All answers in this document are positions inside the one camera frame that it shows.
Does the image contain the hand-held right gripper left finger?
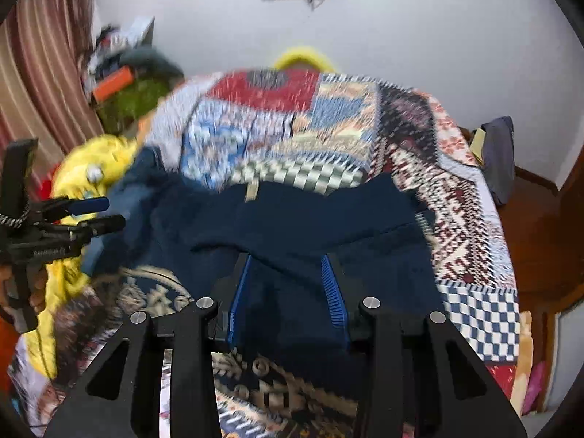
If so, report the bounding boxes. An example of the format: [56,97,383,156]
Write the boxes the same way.
[43,252,254,438]

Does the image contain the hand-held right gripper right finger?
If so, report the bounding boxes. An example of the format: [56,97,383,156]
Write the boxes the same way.
[320,253,529,438]

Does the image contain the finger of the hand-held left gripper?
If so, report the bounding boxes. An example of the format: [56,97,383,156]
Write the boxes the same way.
[32,196,111,220]
[43,214,127,243]

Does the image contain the navy patterned hooded jacket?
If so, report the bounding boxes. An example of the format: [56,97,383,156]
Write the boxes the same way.
[87,171,447,438]

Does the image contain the pile of mixed clothes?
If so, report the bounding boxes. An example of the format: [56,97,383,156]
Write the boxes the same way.
[84,16,185,96]

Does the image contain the yellow garment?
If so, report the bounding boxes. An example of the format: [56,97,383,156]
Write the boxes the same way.
[18,133,138,375]

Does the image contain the blue garment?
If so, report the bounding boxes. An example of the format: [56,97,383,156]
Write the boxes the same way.
[81,146,167,277]

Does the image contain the green patterned cloth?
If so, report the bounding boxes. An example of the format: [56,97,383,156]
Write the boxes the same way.
[93,75,174,135]

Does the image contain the orange box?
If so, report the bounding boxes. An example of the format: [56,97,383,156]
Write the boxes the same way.
[92,66,135,102]

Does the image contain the striped red curtain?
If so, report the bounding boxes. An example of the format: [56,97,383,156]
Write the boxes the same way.
[0,0,108,165]

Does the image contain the patchwork bedspread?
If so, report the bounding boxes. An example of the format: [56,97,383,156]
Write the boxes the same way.
[9,68,522,438]

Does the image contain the yellow paper bag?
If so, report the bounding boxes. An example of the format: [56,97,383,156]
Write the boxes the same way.
[470,128,487,165]

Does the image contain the grey bag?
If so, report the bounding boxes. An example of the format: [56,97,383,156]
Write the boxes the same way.
[479,116,516,206]

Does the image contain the pink cloth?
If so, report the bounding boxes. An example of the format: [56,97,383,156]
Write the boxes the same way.
[520,360,548,416]

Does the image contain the yellow ring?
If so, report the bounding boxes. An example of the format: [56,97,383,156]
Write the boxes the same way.
[272,45,336,74]

